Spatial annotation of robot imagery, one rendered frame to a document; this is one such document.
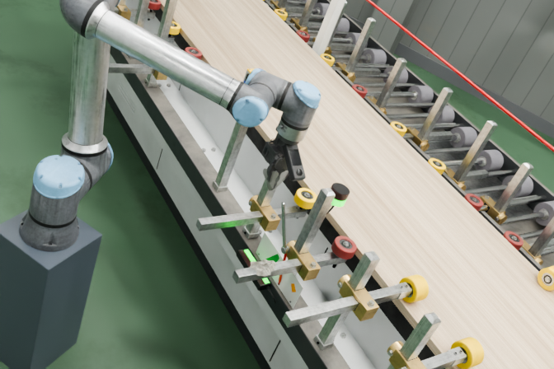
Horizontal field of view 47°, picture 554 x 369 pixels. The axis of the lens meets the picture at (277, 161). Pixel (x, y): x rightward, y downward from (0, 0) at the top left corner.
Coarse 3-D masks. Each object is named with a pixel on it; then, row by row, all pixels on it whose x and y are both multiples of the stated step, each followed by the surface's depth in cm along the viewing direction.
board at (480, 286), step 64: (192, 0) 338; (256, 0) 369; (256, 64) 300; (320, 64) 325; (256, 128) 258; (320, 128) 270; (384, 128) 290; (384, 192) 247; (448, 192) 263; (384, 256) 214; (448, 256) 226; (512, 256) 240; (448, 320) 198; (512, 320) 209
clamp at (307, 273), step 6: (294, 252) 206; (288, 258) 209; (294, 258) 206; (300, 258) 204; (306, 258) 205; (312, 258) 206; (306, 264) 202; (300, 270) 204; (306, 270) 201; (312, 270) 201; (318, 270) 203; (300, 276) 204; (306, 276) 202; (312, 276) 204
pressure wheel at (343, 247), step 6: (336, 240) 211; (342, 240) 213; (348, 240) 213; (336, 246) 209; (342, 246) 210; (348, 246) 211; (354, 246) 212; (336, 252) 210; (342, 252) 208; (348, 252) 208; (354, 252) 210; (342, 258) 210; (348, 258) 210; (336, 264) 216
